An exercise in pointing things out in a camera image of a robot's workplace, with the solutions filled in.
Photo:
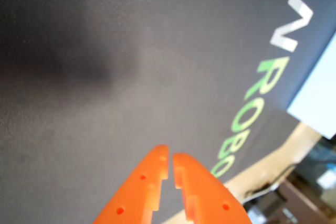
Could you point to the white open cardboard box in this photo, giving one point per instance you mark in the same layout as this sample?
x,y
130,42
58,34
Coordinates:
x,y
315,98

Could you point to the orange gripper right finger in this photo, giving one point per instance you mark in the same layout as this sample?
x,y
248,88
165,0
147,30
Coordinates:
x,y
210,197

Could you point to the black electronic device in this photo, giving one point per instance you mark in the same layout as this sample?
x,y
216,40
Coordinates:
x,y
260,208

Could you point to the dark mat with WOWROBO print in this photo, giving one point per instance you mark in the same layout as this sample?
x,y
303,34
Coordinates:
x,y
78,103

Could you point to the dark glass shelf cabinet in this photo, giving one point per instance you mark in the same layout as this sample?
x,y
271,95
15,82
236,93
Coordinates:
x,y
320,155

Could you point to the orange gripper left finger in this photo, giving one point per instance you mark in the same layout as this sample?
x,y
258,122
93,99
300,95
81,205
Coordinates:
x,y
134,195

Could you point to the brown cabinet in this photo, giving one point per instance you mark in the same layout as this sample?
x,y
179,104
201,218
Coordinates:
x,y
309,208

